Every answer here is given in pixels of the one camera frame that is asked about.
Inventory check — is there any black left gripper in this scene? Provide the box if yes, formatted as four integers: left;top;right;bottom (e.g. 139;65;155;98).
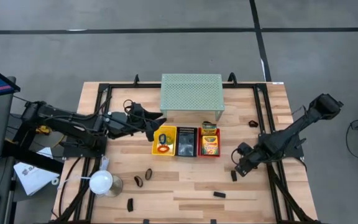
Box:
116;103;168;143

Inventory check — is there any green mesh metal shelf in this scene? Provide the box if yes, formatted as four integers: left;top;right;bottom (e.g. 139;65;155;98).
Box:
159;73;225;122

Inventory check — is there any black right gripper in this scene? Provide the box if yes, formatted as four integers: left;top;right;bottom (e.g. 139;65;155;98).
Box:
234;142;262;178

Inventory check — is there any black aluminium rail frame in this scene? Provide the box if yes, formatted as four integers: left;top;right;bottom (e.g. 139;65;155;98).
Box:
54;81;319;224

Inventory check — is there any black desk frame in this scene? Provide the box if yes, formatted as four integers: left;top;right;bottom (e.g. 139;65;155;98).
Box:
1;114;65;175

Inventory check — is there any Crayola crayon box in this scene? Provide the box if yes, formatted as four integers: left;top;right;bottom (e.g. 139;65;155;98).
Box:
201;134;220;156
201;121;218;136

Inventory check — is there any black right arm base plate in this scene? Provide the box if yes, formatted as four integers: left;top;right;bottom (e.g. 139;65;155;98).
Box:
258;133;305;159

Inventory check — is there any white globe table lamp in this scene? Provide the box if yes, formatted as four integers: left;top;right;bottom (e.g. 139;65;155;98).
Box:
88;169;124;198

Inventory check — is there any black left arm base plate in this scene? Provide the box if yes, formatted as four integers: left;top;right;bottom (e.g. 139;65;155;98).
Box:
62;133;108;159

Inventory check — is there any black plastic basket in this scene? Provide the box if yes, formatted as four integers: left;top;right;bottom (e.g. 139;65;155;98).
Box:
175;126;198;157

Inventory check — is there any white paper sheet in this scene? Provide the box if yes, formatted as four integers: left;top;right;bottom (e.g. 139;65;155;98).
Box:
13;146;60;197

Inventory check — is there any yellow plastic basket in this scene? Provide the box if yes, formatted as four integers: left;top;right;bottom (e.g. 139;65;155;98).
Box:
151;125;178;157

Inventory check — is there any white plastic tag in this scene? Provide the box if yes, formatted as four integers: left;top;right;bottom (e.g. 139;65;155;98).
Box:
99;155;110;171

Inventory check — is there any red plastic basket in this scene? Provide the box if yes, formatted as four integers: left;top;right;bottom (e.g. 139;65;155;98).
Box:
197;127;221;157

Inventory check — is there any yellow cable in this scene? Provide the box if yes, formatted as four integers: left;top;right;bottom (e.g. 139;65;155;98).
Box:
35;123;67;149

